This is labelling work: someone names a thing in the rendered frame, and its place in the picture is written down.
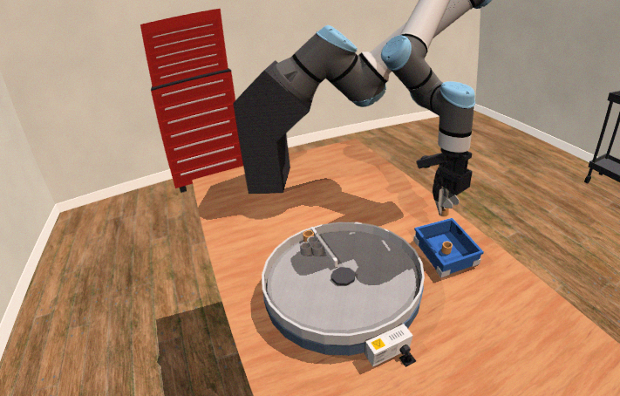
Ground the round grey turntable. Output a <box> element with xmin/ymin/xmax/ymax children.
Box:
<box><xmin>262</xmin><ymin>222</ymin><xmax>425</xmax><ymax>367</ymax></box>

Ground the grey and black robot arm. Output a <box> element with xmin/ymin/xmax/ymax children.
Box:
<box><xmin>273</xmin><ymin>0</ymin><xmax>492</xmax><ymax>153</ymax></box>

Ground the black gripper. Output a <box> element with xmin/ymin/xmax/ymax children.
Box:
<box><xmin>433</xmin><ymin>148</ymin><xmax>473</xmax><ymax>215</ymax></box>

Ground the blue crate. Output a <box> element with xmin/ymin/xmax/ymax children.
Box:
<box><xmin>413</xmin><ymin>218</ymin><xmax>484</xmax><ymax>278</ymax></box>

